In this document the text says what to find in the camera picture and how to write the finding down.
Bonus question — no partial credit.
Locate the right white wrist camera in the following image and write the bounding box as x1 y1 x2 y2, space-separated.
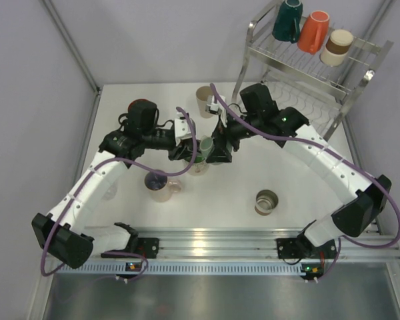
205 95 227 127

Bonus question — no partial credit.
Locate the clear glass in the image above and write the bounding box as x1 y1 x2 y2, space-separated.
102 185 118 201

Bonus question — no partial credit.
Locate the dark teal mug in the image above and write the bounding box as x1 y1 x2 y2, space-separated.
272 0 303 43

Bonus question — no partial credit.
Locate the red skull mug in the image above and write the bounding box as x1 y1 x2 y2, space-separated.
127 98 149 112

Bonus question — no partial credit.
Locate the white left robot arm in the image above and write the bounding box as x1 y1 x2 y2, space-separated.
31 99 197 276

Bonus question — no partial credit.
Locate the pink purple mug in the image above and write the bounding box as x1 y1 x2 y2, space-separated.
144 172 183 203

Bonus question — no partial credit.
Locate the stainless steel dish rack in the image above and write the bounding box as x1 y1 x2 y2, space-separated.
231 1 393 139

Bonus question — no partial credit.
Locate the beige tumbler cup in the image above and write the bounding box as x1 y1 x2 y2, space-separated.
195 86 215 119

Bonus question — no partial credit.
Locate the green interior floral mug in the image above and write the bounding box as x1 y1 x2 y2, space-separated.
187 155 209 176

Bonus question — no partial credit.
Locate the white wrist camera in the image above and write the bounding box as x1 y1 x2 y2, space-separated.
173 112 195 146
205 95 227 127

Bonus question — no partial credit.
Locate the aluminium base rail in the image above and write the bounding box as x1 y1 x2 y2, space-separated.
135 227 400 262

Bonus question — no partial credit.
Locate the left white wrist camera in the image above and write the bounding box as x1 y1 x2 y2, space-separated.
173 112 195 146

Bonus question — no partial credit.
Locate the orange mug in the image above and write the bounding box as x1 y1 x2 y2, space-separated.
297 11 330 55

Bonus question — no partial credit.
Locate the steel lined paper cup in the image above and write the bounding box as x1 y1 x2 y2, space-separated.
255 189 279 216

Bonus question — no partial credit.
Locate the small brown white cup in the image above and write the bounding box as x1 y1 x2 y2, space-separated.
320 29 354 67

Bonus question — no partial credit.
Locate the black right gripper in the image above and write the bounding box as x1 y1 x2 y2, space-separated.
206 110 261 163

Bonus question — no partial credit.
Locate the grey slotted cable duct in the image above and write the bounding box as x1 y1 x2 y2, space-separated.
59 261 306 276

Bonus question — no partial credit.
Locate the light teal mug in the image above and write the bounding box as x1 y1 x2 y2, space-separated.
199 136 213 159

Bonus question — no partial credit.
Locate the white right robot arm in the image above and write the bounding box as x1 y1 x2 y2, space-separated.
206 83 394 259

